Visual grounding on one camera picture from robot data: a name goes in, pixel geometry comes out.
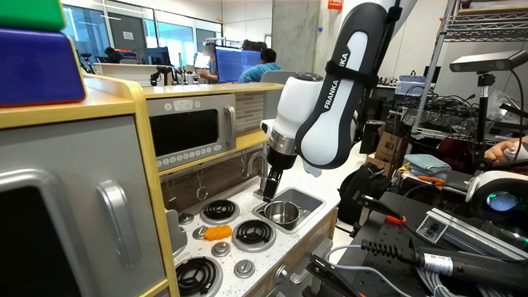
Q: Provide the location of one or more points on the blue office partition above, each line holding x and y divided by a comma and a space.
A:
233, 63

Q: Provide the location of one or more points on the silver stove knob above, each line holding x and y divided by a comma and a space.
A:
198, 233
185, 218
244, 269
221, 249

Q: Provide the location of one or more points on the white black Franka robot arm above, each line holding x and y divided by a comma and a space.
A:
330, 116

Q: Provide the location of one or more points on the camera on black stand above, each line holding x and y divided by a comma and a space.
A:
487, 61

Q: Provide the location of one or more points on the black bag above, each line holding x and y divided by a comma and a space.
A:
357, 192

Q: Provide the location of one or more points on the black coil stove burner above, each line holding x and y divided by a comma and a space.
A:
220, 210
197, 276
253, 233

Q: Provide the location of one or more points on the gray toy microwave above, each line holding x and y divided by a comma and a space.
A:
187, 132

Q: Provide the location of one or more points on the wooden toy kitchen unit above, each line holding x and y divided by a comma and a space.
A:
124, 99

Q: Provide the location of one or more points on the person in gray shirt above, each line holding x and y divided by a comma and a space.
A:
208, 68

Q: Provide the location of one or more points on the folded blue cloth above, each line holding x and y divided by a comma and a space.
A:
426, 163

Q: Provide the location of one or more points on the gray office chair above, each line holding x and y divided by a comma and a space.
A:
273, 78

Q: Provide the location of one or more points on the black clamp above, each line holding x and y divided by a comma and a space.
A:
330, 272

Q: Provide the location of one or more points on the bare person hand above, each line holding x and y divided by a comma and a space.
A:
504, 150

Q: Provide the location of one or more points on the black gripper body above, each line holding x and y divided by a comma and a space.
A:
281, 160

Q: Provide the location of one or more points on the red wall sign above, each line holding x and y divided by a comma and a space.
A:
335, 3

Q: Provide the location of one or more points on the metal ladder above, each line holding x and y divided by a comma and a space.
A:
434, 66

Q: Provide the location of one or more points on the dark computer monitor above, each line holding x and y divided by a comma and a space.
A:
159, 55

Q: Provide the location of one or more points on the metal toy sink basin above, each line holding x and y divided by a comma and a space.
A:
307, 200

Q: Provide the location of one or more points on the green plastic block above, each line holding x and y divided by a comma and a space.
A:
27, 13

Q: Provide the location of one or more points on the brown cardboard box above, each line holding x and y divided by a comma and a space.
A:
390, 147

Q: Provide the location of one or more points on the gray toy oven door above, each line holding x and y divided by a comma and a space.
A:
71, 165

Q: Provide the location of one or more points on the small steel pot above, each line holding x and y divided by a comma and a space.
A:
281, 213

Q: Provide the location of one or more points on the blue plastic bin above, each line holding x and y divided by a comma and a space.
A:
35, 68

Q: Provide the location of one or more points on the blue plastic crate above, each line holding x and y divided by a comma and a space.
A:
411, 84

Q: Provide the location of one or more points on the white device with cyan light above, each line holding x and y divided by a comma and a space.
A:
497, 195

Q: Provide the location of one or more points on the metal wall hook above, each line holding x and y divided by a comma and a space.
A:
202, 190

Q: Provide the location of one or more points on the aluminum extrusion bar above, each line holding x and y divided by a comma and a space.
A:
467, 233

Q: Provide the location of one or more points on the silver toy faucet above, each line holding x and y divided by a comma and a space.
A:
253, 160

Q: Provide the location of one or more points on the yellow orange toy food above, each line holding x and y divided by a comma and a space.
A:
216, 233

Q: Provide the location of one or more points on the person in teal shirt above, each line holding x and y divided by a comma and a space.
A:
258, 69

